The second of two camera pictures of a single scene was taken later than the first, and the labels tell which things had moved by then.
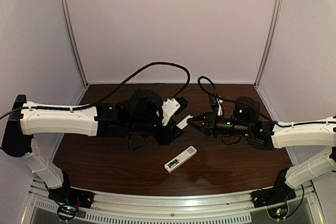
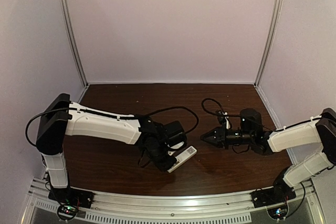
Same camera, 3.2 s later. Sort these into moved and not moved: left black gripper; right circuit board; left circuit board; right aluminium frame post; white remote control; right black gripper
Moved: left black gripper; right black gripper
Not moved: right aluminium frame post; white remote control; right circuit board; left circuit board
